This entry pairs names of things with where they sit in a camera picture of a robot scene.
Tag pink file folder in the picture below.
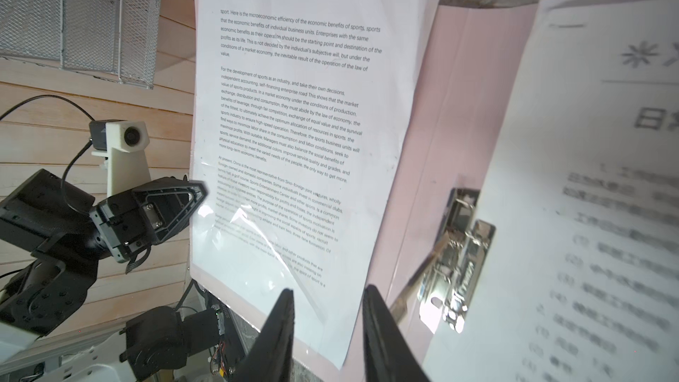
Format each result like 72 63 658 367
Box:
190 0 539 382

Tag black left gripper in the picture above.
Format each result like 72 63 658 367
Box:
1 170 208 272

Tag printed white paper sheet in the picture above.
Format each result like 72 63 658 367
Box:
423 0 678 381

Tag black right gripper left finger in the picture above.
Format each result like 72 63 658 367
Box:
231 288 295 382

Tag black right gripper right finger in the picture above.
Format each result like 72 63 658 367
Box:
362 285 429 382

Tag printed white paper stack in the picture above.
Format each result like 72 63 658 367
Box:
190 0 440 369

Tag white wire mesh shelf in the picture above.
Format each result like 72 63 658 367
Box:
1 0 161 88

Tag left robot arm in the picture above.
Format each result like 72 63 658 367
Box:
1 170 223 381

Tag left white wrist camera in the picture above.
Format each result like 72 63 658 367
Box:
88 120 151 197

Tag metal folder clip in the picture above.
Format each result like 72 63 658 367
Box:
390 189 495 334

